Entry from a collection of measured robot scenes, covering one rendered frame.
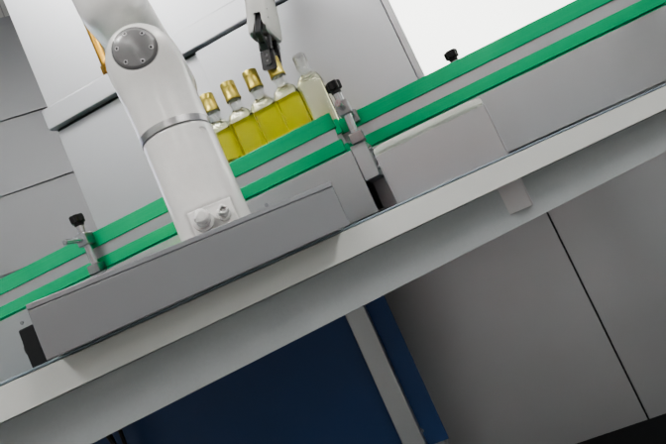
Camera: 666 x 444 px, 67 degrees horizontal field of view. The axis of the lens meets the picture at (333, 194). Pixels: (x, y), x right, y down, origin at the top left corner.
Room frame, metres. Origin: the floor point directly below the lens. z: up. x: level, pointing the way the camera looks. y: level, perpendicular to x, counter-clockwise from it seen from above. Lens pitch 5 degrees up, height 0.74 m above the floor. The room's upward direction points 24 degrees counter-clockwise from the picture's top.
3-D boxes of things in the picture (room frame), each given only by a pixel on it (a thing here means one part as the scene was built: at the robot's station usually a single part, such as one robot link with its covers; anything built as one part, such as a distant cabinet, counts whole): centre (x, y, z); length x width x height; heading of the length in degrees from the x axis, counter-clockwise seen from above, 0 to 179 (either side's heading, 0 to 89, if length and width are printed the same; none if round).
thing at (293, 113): (1.09, 0.00, 0.99); 0.06 x 0.06 x 0.21; 79
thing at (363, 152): (0.97, -0.09, 0.85); 0.09 x 0.04 x 0.07; 169
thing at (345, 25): (1.18, -0.27, 1.15); 0.90 x 0.03 x 0.34; 79
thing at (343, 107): (0.95, -0.09, 0.95); 0.17 x 0.03 x 0.12; 169
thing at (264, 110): (1.11, 0.06, 0.99); 0.06 x 0.06 x 0.21; 80
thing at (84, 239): (1.01, 0.51, 0.94); 0.07 x 0.04 x 0.13; 169
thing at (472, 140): (0.86, -0.19, 0.79); 0.27 x 0.17 x 0.08; 169
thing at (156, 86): (0.68, 0.16, 1.03); 0.13 x 0.10 x 0.16; 6
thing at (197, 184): (0.65, 0.15, 0.87); 0.16 x 0.13 x 0.15; 15
